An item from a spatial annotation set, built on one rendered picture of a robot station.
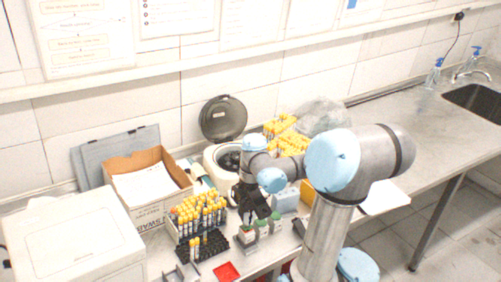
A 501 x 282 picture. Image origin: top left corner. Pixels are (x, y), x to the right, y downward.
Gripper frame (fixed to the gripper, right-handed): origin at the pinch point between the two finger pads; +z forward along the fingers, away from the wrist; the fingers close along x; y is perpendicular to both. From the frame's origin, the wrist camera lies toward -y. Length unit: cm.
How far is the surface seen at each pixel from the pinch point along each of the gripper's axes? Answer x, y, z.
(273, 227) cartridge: -11.4, -0.4, 6.9
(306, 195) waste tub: -32.6, 5.9, 5.8
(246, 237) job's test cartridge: 1.8, -1.8, 3.5
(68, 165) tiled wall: 42, 57, -2
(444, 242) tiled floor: -163, -5, 98
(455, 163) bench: -114, -8, 10
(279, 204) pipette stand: -17.8, 5.1, 3.0
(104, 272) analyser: 49, -7, -17
